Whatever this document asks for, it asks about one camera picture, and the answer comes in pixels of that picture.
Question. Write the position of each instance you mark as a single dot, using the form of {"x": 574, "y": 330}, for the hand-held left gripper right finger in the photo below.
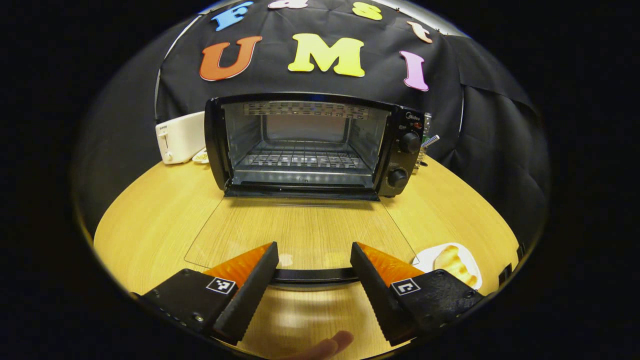
{"x": 377, "y": 295}

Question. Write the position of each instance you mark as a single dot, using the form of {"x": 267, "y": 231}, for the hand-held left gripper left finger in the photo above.
{"x": 245, "y": 300}

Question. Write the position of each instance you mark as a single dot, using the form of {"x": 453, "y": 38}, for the golden bread roll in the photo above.
{"x": 452, "y": 265}

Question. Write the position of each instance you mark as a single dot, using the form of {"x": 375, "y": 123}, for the black electric oven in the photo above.
{"x": 400, "y": 150}

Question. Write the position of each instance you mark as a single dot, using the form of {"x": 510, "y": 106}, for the white plate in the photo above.
{"x": 425, "y": 257}

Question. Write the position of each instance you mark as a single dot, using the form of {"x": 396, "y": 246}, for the small white dish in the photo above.
{"x": 201, "y": 156}

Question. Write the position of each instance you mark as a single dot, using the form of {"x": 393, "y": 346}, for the white toaster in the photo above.
{"x": 180, "y": 137}

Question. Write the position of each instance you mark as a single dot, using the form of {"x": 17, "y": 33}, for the green label water bottle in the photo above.
{"x": 427, "y": 122}

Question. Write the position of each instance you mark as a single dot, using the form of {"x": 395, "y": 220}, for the black backdrop cloth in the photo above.
{"x": 390, "y": 75}

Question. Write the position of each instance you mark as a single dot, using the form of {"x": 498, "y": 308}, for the black table edge bracket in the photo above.
{"x": 506, "y": 274}
{"x": 521, "y": 251}

